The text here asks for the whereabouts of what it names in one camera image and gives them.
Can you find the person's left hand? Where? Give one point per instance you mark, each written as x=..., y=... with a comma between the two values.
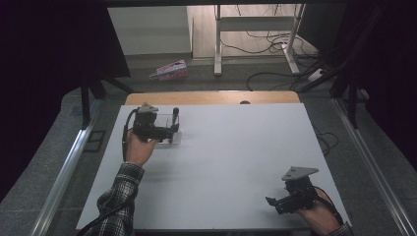
x=137, y=150

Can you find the dark curtain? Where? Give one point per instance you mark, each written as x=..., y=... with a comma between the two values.
x=39, y=65
x=393, y=65

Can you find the person's right hand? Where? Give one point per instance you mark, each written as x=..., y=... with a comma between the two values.
x=319, y=216

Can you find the thick black makeup brush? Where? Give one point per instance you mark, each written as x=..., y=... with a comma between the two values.
x=176, y=113

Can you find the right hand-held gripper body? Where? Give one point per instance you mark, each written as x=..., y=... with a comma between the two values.
x=300, y=193

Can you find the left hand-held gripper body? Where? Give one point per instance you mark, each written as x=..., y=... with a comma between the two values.
x=146, y=126

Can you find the black floor plate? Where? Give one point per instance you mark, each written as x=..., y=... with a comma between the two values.
x=95, y=141

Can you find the aluminium floor rail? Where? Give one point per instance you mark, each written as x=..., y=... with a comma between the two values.
x=370, y=164
x=65, y=170

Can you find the black metal stand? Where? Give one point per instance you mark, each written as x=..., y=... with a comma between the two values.
x=352, y=101
x=85, y=101

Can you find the white desk frame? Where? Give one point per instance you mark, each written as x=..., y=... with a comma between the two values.
x=218, y=49

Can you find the pink printed packet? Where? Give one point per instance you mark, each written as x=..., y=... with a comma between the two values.
x=170, y=70

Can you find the white power strip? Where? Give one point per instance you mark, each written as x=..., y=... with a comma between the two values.
x=316, y=75

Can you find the white cabinet panel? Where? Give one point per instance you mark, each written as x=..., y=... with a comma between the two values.
x=147, y=29

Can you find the wooden table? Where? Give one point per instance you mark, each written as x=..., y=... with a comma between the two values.
x=196, y=97

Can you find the clear acrylic organizer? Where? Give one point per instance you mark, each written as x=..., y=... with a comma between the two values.
x=164, y=119

